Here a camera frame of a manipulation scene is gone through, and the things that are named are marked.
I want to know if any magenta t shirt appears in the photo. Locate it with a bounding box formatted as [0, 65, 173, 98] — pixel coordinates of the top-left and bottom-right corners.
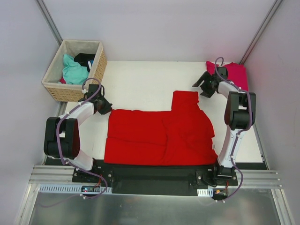
[206, 60, 249, 92]

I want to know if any red t shirt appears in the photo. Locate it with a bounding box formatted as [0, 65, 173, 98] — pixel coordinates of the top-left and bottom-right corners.
[104, 90, 218, 166]

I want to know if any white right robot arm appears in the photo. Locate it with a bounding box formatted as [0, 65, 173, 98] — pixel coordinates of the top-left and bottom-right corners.
[193, 67, 256, 185]

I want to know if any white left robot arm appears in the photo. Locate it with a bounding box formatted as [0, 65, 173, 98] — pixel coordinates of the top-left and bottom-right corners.
[44, 84, 112, 182]

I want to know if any wicker laundry basket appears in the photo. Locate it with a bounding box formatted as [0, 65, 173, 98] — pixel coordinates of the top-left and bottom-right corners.
[42, 40, 107, 102]

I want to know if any teal t shirt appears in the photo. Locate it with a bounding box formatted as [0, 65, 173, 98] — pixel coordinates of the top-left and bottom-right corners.
[62, 54, 89, 85]

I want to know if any black printed t shirt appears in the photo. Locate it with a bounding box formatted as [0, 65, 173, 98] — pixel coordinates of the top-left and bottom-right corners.
[74, 53, 96, 71]

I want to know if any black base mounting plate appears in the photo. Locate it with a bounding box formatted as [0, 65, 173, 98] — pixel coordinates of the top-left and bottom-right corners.
[72, 160, 238, 196]

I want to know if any aluminium frame rail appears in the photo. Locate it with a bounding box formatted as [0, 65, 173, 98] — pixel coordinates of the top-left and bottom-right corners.
[29, 165, 283, 189]

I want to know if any left aluminium corner post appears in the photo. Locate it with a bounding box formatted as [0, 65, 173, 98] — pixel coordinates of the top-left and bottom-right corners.
[35, 0, 63, 45]

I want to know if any aluminium corner post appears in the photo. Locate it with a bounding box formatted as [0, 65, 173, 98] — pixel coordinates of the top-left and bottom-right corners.
[35, 0, 63, 45]
[239, 0, 284, 65]

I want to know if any left slotted cable duct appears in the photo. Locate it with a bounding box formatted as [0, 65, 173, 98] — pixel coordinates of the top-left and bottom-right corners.
[39, 184, 113, 195]

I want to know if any slotted cable duct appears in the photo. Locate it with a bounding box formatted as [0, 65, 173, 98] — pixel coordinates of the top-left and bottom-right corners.
[197, 188, 213, 197]
[39, 184, 113, 195]

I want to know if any right aluminium corner post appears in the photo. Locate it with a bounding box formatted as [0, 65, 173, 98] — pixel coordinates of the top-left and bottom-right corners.
[239, 0, 284, 65]

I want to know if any right slotted cable duct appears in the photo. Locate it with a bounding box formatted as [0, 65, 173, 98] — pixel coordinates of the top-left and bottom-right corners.
[197, 188, 213, 197]

